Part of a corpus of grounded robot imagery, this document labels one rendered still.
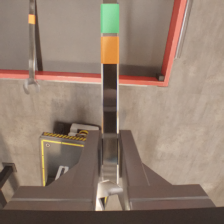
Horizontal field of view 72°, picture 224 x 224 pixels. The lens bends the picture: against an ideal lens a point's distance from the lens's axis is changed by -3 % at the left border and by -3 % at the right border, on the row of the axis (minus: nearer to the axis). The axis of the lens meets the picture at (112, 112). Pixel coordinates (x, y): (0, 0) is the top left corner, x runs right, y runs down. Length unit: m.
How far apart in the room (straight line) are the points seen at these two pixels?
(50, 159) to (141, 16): 1.35
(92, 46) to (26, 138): 1.59
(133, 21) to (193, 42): 1.10
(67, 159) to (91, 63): 1.15
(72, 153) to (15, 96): 0.75
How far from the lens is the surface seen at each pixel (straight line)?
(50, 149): 1.46
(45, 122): 1.72
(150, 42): 0.46
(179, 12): 0.44
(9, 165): 2.30
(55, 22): 0.47
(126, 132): 0.15
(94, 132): 0.15
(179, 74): 1.53
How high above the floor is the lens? 1.35
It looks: 62 degrees down
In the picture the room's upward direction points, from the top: 178 degrees clockwise
